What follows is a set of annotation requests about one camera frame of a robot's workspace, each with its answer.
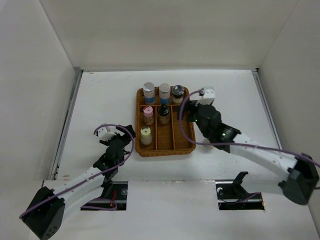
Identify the silver lid blue label jar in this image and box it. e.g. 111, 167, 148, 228
143, 82, 156, 105

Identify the black round cap spice bottle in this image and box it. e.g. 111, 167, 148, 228
202, 138, 215, 150

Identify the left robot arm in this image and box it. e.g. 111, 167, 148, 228
19, 124, 136, 240

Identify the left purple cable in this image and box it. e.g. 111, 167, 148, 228
19, 123, 136, 220

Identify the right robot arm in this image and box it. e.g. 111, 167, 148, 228
178, 100, 320, 206

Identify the pink cap spice bottle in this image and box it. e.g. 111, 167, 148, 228
143, 105, 155, 126

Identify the grey lid grinder bottle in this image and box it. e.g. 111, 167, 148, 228
171, 84, 185, 105

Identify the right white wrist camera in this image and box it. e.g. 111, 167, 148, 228
196, 86, 216, 106

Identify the yellow cap spice bottle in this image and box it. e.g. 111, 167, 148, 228
140, 126, 152, 146

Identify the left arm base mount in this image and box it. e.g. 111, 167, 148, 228
80, 181, 129, 211

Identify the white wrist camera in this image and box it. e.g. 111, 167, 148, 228
93, 126, 116, 141
196, 86, 216, 106

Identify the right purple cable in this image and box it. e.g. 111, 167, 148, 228
178, 89, 320, 168

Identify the purple cable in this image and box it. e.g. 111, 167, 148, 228
178, 89, 320, 168
19, 123, 136, 220

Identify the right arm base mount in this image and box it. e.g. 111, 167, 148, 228
215, 171, 265, 211

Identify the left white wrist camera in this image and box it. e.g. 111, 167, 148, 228
93, 126, 116, 141

